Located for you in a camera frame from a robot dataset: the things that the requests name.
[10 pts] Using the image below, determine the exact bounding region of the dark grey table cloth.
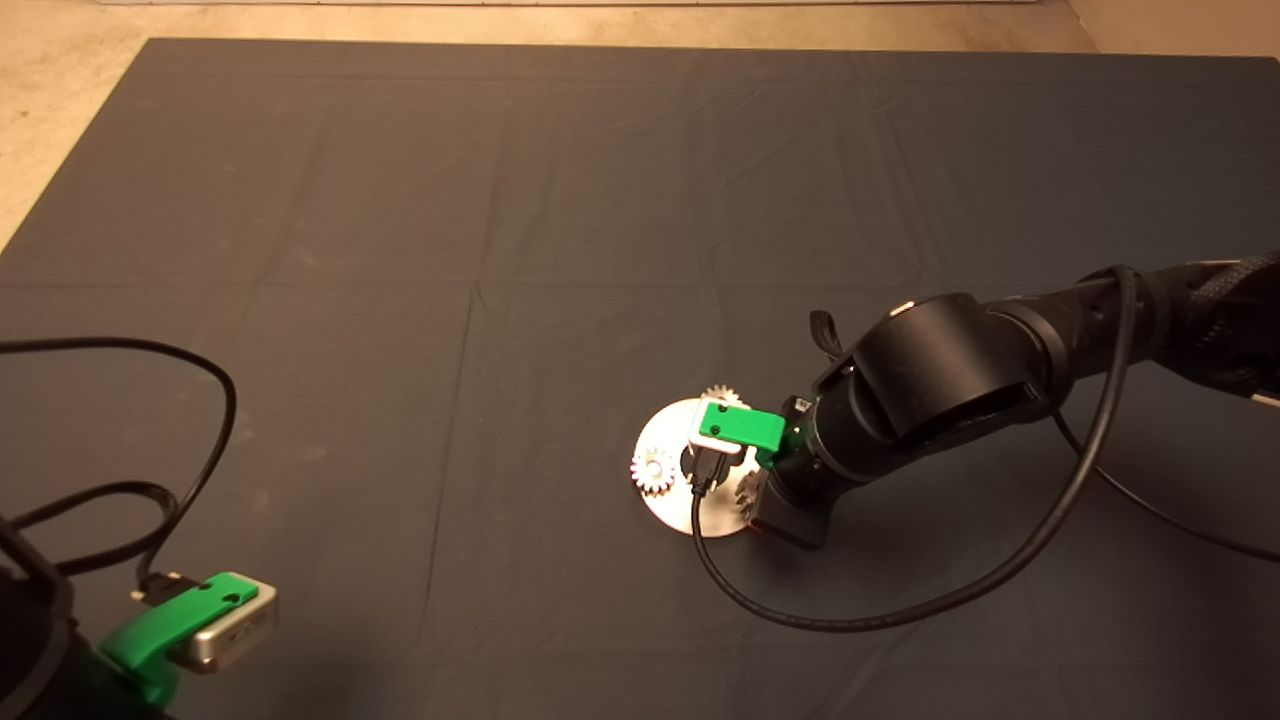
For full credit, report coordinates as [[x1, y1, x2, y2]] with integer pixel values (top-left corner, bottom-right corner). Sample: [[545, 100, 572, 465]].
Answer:
[[0, 38, 1280, 720]]

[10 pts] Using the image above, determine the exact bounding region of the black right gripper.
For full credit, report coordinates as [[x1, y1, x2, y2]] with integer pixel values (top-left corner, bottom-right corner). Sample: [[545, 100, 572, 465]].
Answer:
[[750, 395, 843, 551]]

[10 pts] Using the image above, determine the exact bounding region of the short black wrist cable loop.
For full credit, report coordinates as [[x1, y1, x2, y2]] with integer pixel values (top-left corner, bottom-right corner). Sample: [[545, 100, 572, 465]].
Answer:
[[808, 310, 844, 363]]

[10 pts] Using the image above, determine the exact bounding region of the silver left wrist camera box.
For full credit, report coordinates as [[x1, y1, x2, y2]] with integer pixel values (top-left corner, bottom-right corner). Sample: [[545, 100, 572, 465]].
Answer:
[[185, 580, 280, 674]]

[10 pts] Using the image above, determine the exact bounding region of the green left camera mount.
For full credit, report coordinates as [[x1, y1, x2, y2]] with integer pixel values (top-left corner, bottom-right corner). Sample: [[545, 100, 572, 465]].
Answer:
[[100, 572, 259, 706]]

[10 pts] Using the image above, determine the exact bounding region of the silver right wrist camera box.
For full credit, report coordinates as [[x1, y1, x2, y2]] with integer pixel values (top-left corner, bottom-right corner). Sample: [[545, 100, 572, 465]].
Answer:
[[687, 405, 746, 457]]

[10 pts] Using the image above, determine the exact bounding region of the thin black right camera cable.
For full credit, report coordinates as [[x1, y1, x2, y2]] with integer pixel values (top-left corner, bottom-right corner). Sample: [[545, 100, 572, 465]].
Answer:
[[688, 264, 1280, 634]]

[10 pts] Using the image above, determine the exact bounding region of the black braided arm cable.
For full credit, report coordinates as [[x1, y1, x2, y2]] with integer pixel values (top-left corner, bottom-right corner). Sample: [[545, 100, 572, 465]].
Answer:
[[1180, 252, 1280, 346]]

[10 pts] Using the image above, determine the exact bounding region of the green right camera mount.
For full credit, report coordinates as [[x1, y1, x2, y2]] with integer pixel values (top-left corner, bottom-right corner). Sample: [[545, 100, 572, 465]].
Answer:
[[697, 400, 787, 471]]

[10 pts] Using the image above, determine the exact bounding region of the thin black camera cable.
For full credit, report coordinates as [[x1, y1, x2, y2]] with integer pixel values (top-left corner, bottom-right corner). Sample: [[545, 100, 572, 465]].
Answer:
[[0, 337, 239, 606], [688, 264, 1280, 634]]

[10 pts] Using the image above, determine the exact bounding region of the round metal carrier plate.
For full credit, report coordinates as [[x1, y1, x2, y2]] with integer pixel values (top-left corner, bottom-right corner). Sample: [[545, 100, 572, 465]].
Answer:
[[634, 398, 761, 539]]

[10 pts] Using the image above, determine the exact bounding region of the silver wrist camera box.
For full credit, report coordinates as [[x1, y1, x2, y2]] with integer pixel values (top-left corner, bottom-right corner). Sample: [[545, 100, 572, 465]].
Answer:
[[687, 405, 746, 457], [185, 580, 280, 674]]

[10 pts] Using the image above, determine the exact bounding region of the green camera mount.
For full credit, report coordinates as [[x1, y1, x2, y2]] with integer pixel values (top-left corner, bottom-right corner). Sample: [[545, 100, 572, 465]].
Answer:
[[100, 572, 259, 706], [697, 400, 787, 471]]

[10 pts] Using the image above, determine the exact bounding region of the thin black left camera cable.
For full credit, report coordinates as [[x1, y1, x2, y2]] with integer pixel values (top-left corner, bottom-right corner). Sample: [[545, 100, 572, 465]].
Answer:
[[0, 337, 239, 606]]

